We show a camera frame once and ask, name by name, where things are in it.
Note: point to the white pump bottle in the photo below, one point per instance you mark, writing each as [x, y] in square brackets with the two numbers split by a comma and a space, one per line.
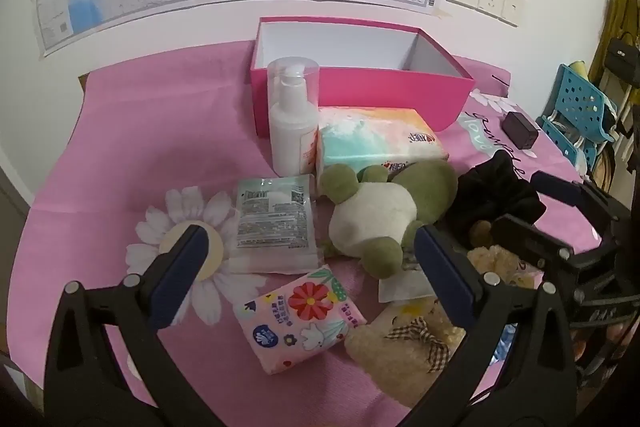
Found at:
[292, 127]

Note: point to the green frog plush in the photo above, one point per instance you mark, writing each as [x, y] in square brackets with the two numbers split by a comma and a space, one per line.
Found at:
[370, 217]

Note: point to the black handbag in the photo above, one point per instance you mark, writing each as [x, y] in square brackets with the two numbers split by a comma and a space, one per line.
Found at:
[622, 57]

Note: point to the pink cardboard box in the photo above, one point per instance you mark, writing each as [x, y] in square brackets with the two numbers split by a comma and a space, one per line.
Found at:
[375, 92]

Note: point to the yellow hanging cloth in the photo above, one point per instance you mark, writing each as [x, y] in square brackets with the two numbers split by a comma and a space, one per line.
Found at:
[620, 14]

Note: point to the beige fluffy scrunchie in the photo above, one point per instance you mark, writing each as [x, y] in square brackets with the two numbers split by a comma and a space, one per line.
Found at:
[495, 263]

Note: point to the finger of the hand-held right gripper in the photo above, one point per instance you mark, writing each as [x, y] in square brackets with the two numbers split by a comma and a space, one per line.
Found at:
[532, 243]
[562, 193]

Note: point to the beige teddy bear plush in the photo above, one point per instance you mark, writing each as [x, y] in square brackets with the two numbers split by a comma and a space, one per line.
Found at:
[385, 357]

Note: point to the blue perforated basket rack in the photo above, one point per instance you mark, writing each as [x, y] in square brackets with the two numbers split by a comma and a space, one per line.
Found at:
[575, 97]

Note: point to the pink printed bedsheet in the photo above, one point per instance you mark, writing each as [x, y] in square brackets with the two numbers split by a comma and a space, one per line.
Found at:
[150, 132]

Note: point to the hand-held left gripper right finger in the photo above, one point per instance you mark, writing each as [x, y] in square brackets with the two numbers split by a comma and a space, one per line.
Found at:
[445, 279]

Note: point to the black scrunchie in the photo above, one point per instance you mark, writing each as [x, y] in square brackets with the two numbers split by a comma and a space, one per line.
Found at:
[495, 197]

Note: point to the pink floral tissue packet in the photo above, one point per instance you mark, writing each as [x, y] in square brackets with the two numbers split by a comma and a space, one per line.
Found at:
[295, 322]

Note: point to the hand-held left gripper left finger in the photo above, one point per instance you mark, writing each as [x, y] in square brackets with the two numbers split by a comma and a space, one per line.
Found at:
[184, 272]

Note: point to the pastel soft tissue pack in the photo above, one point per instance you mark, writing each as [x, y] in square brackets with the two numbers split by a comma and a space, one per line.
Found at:
[370, 137]

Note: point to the black charger adapter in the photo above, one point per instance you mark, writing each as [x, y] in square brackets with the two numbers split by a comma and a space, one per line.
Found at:
[520, 132]

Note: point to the brown fuzzy scrunchie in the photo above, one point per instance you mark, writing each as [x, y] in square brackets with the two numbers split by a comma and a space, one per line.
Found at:
[482, 233]

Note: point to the white wall switch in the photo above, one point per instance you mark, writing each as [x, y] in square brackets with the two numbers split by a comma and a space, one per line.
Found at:
[514, 9]

